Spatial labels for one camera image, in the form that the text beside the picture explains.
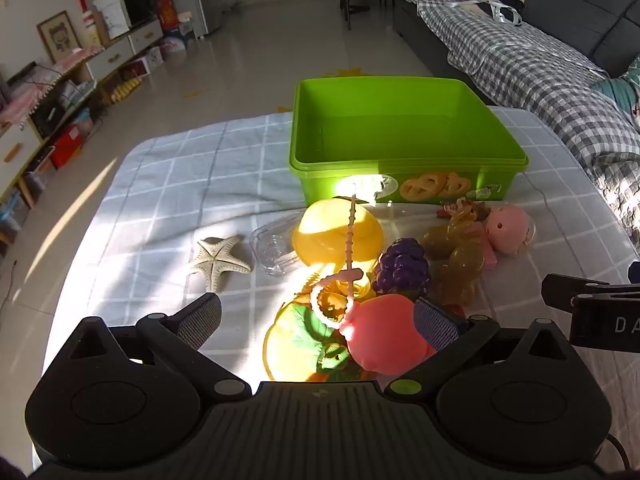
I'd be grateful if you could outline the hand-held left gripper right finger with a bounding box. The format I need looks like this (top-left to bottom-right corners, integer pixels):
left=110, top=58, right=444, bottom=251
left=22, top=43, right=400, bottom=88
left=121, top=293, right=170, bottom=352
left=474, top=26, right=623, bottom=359
left=382, top=296, right=573, bottom=405

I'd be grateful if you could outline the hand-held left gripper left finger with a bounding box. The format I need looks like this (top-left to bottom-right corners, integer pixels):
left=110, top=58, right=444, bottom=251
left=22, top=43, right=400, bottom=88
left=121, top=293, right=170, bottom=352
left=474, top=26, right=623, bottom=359
left=62, top=291, right=253, bottom=405

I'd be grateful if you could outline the pink peach toy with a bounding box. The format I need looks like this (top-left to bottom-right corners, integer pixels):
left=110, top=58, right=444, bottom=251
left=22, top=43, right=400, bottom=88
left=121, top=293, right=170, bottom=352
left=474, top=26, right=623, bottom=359
left=344, top=294, right=437, bottom=376

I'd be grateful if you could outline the cream starfish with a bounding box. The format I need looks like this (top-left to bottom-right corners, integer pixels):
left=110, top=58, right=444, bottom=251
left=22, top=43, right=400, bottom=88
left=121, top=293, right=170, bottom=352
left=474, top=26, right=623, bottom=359
left=189, top=236, right=252, bottom=293

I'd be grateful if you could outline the purple grapes toy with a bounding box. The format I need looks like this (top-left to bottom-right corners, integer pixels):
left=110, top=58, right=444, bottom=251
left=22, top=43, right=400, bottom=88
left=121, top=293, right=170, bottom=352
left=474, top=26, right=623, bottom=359
left=372, top=238, right=432, bottom=302

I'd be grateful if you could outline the amber sticky hand toy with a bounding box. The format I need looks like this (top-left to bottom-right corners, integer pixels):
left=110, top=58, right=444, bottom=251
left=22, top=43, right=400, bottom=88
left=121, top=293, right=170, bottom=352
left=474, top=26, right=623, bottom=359
left=420, top=220, right=488, bottom=306

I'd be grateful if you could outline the yellow ring toy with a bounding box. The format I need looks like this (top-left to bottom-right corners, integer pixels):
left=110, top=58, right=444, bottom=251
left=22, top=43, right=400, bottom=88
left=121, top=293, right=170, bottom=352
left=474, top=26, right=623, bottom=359
left=317, top=271, right=374, bottom=318

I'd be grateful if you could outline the pink pig toy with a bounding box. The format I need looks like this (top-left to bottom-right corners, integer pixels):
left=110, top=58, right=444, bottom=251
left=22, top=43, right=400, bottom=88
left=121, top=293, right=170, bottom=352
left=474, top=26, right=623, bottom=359
left=482, top=205, right=532, bottom=257

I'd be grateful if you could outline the clear plastic container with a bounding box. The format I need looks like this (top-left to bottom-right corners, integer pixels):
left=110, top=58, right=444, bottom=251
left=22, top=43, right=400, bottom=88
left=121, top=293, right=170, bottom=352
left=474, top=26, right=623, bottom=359
left=249, top=212, right=303, bottom=277

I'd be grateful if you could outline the green leaf toy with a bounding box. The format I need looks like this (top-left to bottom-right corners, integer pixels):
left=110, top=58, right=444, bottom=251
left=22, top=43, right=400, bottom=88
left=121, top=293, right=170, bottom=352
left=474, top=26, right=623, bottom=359
left=292, top=305, right=351, bottom=373

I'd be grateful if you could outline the small red figure toy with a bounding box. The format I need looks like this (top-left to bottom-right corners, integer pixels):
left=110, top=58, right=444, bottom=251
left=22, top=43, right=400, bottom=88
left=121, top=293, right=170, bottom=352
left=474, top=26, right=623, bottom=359
left=436, top=199, right=493, bottom=223

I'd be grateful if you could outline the pink bead string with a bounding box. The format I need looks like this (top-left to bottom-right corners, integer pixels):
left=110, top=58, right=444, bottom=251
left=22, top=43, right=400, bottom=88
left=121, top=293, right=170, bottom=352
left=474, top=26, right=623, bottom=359
left=309, top=194, right=363, bottom=326

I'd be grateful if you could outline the yellow mango toy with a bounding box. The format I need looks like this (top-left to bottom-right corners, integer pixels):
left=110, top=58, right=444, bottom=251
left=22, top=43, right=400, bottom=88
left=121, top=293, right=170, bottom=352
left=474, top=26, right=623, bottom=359
left=291, top=199, right=385, bottom=276

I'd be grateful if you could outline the green plastic box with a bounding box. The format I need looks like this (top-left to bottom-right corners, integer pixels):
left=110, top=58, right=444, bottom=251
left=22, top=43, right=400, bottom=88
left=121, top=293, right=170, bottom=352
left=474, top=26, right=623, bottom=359
left=289, top=77, right=529, bottom=206

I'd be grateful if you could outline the grey checked tablecloth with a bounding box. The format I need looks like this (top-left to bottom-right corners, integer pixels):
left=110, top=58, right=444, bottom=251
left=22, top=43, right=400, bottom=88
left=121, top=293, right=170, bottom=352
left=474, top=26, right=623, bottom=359
left=32, top=107, right=640, bottom=480

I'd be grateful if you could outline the teal cloth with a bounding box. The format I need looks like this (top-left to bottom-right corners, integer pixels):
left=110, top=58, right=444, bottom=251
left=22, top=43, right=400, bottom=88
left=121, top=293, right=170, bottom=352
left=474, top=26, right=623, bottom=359
left=592, top=55, right=640, bottom=133

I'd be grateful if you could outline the red storage box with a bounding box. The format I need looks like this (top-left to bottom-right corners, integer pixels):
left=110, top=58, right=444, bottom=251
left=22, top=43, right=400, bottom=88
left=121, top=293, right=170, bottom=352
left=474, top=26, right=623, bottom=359
left=50, top=127, right=83, bottom=168

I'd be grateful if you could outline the grey white checked blanket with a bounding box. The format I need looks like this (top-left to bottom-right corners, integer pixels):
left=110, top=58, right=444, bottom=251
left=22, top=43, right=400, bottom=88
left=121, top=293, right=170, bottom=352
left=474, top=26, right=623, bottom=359
left=395, top=0, right=640, bottom=256

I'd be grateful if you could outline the row of yellow bottles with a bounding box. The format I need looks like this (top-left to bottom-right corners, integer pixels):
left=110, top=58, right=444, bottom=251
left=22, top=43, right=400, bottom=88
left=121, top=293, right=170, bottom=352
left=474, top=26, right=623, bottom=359
left=107, top=77, right=143, bottom=103

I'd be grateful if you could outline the white red cardboard box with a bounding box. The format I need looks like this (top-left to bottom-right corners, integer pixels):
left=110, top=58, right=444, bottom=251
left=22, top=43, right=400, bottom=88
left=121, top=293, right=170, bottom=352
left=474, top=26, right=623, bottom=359
left=122, top=46, right=165, bottom=78

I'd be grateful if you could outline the white wooden cabinet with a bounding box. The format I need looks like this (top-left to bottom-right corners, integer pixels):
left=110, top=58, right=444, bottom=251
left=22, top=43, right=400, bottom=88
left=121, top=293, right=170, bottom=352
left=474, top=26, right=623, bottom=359
left=0, top=20, right=166, bottom=211

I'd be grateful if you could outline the pink lace cloth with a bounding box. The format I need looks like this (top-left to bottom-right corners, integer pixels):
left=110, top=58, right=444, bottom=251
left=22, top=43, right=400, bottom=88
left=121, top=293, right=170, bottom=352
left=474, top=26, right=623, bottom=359
left=0, top=45, right=103, bottom=126

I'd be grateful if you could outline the red gift box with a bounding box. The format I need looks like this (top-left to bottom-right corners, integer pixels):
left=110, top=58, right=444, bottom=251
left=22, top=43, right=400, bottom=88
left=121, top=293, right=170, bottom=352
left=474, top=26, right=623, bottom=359
left=155, top=0, right=181, bottom=31

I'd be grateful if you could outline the framed cartoon picture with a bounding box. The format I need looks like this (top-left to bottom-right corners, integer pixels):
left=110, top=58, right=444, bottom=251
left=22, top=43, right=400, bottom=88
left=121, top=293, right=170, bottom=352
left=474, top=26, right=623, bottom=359
left=37, top=10, right=81, bottom=63

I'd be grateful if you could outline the microwave oven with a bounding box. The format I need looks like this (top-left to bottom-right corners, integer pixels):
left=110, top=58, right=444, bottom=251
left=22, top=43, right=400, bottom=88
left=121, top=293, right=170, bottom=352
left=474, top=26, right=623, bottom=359
left=122, top=0, right=156, bottom=31

